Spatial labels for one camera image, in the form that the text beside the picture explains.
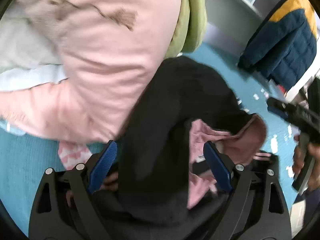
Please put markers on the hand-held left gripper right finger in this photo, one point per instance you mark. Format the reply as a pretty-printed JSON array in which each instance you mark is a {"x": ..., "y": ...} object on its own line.
[{"x": 217, "y": 170}]

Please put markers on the black jacket with pink lining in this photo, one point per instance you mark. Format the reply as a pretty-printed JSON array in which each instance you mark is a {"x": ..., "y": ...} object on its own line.
[{"x": 162, "y": 117}]

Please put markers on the person's right hand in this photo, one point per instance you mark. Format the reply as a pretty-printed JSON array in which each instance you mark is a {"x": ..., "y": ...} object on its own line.
[{"x": 297, "y": 157}]

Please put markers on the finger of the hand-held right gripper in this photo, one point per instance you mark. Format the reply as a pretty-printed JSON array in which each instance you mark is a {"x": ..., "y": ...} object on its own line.
[{"x": 282, "y": 106}]

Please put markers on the light blue cloth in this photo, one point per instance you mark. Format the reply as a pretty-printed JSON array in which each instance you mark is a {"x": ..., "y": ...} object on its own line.
[{"x": 22, "y": 55}]

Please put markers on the pink and white patterned cloth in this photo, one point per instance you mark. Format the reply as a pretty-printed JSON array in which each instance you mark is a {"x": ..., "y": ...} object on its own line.
[{"x": 72, "y": 155}]

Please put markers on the navy and yellow puffer jacket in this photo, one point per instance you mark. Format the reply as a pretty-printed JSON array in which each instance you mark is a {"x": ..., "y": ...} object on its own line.
[{"x": 282, "y": 42}]

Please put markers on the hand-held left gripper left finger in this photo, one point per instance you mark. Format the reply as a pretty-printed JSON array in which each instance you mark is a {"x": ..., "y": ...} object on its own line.
[{"x": 103, "y": 165}]

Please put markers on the green garment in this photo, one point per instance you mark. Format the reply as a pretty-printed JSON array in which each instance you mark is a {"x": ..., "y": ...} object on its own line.
[{"x": 192, "y": 17}]

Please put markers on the pink sweatshirt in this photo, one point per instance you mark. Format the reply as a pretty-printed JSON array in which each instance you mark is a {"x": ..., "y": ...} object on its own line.
[{"x": 105, "y": 67}]

